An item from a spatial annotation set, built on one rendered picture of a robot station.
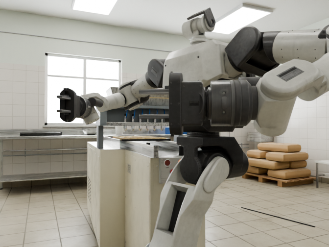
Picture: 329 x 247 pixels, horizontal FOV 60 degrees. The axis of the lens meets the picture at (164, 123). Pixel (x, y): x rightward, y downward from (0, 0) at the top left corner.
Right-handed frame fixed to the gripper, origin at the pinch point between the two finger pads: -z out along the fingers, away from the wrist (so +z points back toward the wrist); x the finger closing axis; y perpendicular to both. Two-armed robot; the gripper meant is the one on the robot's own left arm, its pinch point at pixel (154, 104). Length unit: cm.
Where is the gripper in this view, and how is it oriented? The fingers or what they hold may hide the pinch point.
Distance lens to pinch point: 56.8
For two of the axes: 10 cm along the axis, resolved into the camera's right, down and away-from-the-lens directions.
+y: -1.2, 0.3, -9.9
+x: -0.1, -10.0, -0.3
